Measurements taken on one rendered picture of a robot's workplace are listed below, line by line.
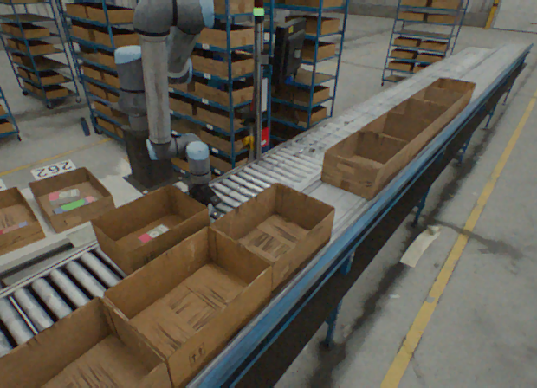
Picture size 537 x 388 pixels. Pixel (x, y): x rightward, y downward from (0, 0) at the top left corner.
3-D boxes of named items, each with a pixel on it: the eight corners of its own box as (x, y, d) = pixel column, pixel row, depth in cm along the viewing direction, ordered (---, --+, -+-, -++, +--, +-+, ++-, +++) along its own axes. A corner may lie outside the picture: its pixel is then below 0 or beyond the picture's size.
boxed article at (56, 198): (52, 199, 176) (49, 193, 174) (79, 193, 181) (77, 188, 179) (51, 206, 171) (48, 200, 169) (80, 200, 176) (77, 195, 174)
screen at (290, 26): (287, 107, 241) (300, 16, 207) (309, 112, 238) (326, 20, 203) (265, 132, 204) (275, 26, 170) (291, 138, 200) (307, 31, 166)
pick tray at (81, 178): (89, 181, 193) (84, 165, 187) (117, 210, 170) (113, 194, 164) (34, 198, 176) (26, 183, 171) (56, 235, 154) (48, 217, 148)
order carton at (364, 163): (353, 155, 201) (359, 128, 191) (401, 171, 186) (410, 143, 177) (319, 180, 176) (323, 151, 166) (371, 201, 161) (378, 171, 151)
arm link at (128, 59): (118, 81, 168) (112, 43, 158) (153, 80, 175) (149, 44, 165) (120, 90, 157) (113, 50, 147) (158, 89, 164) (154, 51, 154)
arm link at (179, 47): (150, 58, 171) (165, -30, 102) (184, 58, 178) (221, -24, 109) (155, 88, 173) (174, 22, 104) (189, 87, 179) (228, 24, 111)
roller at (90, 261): (91, 255, 150) (88, 248, 147) (162, 320, 124) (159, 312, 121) (80, 261, 147) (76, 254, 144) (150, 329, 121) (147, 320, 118)
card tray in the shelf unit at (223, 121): (197, 119, 280) (196, 106, 274) (223, 109, 300) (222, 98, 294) (232, 131, 260) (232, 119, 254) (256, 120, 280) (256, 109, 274)
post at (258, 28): (259, 164, 233) (261, 22, 182) (264, 166, 231) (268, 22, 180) (248, 170, 225) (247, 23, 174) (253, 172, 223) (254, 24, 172)
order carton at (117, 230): (174, 210, 171) (170, 183, 161) (211, 236, 156) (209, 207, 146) (99, 249, 147) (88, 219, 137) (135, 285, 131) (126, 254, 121)
